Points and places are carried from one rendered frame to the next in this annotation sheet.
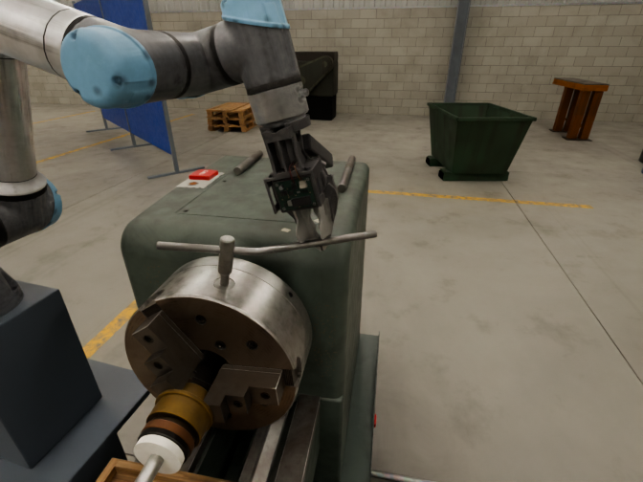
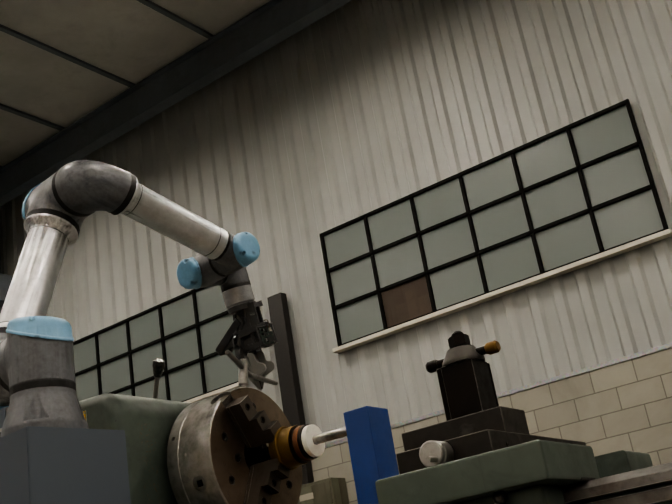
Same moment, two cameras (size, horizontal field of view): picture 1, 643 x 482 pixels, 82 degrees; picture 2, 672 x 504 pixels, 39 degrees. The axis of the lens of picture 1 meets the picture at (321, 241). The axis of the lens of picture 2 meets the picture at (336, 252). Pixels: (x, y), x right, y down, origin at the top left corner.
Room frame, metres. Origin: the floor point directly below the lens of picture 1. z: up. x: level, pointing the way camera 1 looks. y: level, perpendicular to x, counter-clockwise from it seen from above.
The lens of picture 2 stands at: (-0.54, 2.06, 0.73)
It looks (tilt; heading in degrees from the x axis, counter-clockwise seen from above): 21 degrees up; 292
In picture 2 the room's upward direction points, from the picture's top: 10 degrees counter-clockwise
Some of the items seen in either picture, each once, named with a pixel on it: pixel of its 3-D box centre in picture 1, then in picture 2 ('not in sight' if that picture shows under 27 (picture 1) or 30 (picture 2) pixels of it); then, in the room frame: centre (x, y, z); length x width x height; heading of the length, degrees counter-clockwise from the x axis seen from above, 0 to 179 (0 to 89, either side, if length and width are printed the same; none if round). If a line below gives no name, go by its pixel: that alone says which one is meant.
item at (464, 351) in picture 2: not in sight; (462, 357); (-0.09, 0.38, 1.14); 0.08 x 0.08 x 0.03
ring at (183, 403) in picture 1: (179, 420); (293, 446); (0.36, 0.21, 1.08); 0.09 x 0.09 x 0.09; 80
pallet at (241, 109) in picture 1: (235, 116); not in sight; (8.57, 1.92, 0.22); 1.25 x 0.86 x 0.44; 171
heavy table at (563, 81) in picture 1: (571, 107); not in sight; (7.92, -5.10, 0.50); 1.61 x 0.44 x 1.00; 168
